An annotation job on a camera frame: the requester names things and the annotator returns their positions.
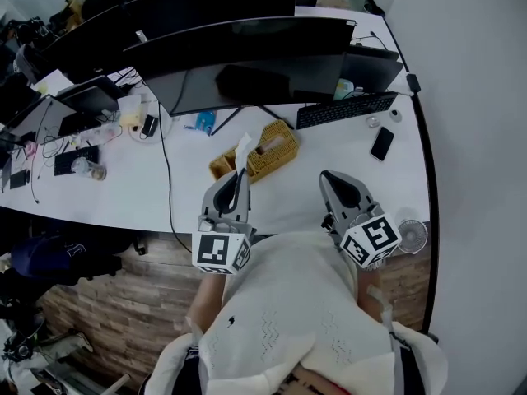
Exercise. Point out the person's right forearm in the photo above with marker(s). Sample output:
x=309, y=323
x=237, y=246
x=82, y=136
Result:
x=370, y=290

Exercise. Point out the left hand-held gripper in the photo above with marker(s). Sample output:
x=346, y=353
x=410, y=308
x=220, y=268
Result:
x=214, y=249

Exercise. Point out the small translucent case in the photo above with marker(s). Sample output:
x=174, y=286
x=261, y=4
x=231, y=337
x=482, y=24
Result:
x=373, y=122

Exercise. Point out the long black keyboard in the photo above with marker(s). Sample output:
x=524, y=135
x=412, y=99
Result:
x=346, y=109

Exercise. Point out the small dark monitor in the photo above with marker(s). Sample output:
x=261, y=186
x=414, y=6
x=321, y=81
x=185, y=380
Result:
x=90, y=97

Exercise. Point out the grey computer mouse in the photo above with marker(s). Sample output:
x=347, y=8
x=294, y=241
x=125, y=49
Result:
x=395, y=114

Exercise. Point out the clear plastic cup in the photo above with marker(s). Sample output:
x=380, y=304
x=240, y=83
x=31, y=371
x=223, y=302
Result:
x=92, y=170

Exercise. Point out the small white desk fan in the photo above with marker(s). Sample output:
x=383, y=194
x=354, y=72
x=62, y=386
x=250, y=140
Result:
x=413, y=237

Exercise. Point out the white tissue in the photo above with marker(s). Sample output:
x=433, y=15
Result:
x=242, y=154

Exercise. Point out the blue plastic packet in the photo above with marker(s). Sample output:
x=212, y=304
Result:
x=203, y=122

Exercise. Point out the black power adapter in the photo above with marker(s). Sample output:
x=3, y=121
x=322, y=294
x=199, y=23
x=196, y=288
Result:
x=413, y=82
x=149, y=126

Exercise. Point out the black smartphone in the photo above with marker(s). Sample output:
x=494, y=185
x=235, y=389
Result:
x=382, y=143

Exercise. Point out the dark blue jacket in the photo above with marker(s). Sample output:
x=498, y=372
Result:
x=45, y=257

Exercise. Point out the silver wristwatch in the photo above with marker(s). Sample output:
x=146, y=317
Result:
x=375, y=266

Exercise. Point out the rear black monitor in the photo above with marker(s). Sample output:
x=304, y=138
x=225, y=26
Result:
x=185, y=10

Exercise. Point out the teal bottle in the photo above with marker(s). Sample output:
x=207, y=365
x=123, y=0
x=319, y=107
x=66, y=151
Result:
x=343, y=89

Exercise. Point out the woven wicker box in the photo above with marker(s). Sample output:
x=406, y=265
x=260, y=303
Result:
x=284, y=154

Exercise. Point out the person's cream knit sweater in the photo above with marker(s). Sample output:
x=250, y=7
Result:
x=288, y=294

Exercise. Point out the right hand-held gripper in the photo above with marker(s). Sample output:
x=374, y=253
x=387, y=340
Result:
x=370, y=237

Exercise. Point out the small black keyboard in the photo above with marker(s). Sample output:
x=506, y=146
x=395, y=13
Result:
x=70, y=161

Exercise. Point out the black laptop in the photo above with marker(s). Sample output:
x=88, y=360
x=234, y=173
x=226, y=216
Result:
x=370, y=72

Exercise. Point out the black office chair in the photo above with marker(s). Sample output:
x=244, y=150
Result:
x=101, y=0

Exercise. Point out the large curved black monitor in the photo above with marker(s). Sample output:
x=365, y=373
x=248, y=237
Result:
x=197, y=89

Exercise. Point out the beige box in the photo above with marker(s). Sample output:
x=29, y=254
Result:
x=131, y=111

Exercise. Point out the beige bag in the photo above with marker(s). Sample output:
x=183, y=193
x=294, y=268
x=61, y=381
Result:
x=66, y=342

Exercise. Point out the grey laptop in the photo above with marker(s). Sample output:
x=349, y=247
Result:
x=37, y=117

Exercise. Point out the person's left forearm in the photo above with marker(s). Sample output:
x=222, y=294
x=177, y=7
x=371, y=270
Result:
x=206, y=303

